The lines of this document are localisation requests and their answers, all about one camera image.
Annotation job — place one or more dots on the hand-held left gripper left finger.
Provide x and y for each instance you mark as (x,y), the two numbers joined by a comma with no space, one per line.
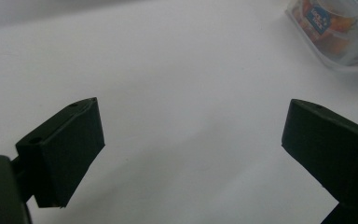
(63,152)

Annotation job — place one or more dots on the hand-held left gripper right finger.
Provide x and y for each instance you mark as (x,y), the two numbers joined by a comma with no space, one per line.
(332,146)

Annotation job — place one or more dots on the clear plastic food container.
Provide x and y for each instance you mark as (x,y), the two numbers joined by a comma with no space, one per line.
(338,31)

